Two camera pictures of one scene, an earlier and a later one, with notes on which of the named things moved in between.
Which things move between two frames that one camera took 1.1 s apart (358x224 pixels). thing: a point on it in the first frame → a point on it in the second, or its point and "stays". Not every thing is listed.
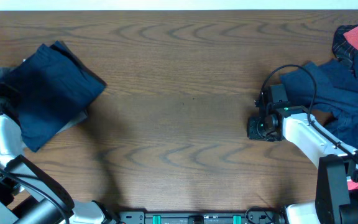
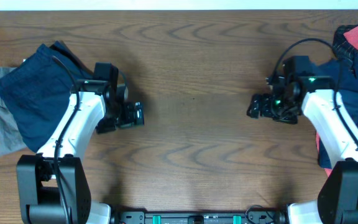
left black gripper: x=7 y=91 → x=129 y=119
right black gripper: x=253 y=134 → x=265 y=111
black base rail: x=255 y=216 stays
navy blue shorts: x=53 y=87 stays
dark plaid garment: x=345 y=48 stays
